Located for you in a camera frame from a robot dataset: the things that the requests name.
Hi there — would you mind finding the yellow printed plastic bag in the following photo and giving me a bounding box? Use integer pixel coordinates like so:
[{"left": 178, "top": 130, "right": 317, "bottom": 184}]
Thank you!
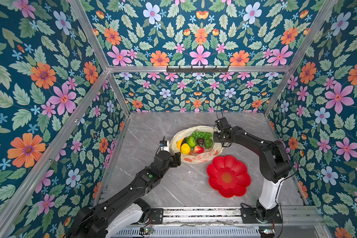
[{"left": 170, "top": 126, "right": 223, "bottom": 164}]

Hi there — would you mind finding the red flower-shaped plate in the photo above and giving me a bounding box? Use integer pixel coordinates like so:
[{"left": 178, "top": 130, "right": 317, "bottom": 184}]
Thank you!
[{"left": 207, "top": 155, "right": 251, "bottom": 198}]

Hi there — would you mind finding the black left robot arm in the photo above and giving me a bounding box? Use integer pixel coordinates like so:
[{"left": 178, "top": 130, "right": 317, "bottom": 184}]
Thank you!
[{"left": 64, "top": 139, "right": 181, "bottom": 238}]

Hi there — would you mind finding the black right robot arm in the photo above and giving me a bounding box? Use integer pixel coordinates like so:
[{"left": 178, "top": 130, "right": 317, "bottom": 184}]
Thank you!
[{"left": 213, "top": 117, "right": 292, "bottom": 223}]

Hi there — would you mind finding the green fake lime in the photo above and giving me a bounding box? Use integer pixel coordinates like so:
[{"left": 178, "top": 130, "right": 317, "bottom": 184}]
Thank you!
[{"left": 204, "top": 138, "right": 214, "bottom": 149}]

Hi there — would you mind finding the dark brown fake fruit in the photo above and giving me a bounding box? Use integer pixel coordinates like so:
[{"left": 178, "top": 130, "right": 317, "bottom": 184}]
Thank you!
[{"left": 196, "top": 137, "right": 205, "bottom": 146}]

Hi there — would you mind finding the yellow fake lemon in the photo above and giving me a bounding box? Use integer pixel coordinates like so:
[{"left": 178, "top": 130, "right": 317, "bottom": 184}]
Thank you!
[{"left": 180, "top": 143, "right": 191, "bottom": 155}]

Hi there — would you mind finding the green fake grape bunch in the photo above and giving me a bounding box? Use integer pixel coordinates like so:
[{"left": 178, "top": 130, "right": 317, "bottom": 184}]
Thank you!
[{"left": 191, "top": 130, "right": 213, "bottom": 140}]

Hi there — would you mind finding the red fake strawberry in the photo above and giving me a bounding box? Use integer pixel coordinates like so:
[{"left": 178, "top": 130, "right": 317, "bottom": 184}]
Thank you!
[{"left": 193, "top": 145, "right": 205, "bottom": 154}]

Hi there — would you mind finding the light green fake fruit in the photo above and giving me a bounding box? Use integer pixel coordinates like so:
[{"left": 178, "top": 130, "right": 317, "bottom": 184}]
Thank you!
[{"left": 186, "top": 136, "right": 197, "bottom": 148}]

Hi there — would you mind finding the black hook rack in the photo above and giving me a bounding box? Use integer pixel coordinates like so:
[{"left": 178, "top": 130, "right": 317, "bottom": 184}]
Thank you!
[{"left": 166, "top": 65, "right": 229, "bottom": 74}]

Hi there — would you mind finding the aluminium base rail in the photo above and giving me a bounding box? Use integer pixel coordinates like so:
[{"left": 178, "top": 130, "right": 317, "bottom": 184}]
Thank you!
[{"left": 77, "top": 206, "right": 328, "bottom": 238}]

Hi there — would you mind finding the aluminium frame back crossbar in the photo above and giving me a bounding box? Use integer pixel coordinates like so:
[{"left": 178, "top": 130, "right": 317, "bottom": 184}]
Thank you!
[{"left": 108, "top": 65, "right": 290, "bottom": 73}]

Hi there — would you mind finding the aluminium frame crossbar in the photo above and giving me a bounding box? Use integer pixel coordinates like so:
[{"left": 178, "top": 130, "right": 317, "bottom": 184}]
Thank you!
[
  {"left": 108, "top": 65, "right": 290, "bottom": 73},
  {"left": 0, "top": 70, "right": 110, "bottom": 238}
]

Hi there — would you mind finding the aluminium frame left crossbar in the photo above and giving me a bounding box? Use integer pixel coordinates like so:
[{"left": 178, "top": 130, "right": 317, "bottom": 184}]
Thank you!
[{"left": 0, "top": 70, "right": 110, "bottom": 238}]

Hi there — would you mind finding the aluminium frame corner post right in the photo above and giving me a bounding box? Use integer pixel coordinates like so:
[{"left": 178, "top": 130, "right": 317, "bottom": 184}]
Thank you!
[{"left": 264, "top": 0, "right": 338, "bottom": 118}]

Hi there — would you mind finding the aluminium frame corner post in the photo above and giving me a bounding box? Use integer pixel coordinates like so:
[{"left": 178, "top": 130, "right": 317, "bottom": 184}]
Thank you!
[
  {"left": 69, "top": 0, "right": 130, "bottom": 118},
  {"left": 264, "top": 0, "right": 338, "bottom": 118}
]

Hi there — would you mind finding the aluminium frame corner post left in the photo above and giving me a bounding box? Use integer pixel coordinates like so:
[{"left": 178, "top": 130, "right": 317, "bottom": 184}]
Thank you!
[{"left": 69, "top": 0, "right": 130, "bottom": 118}]

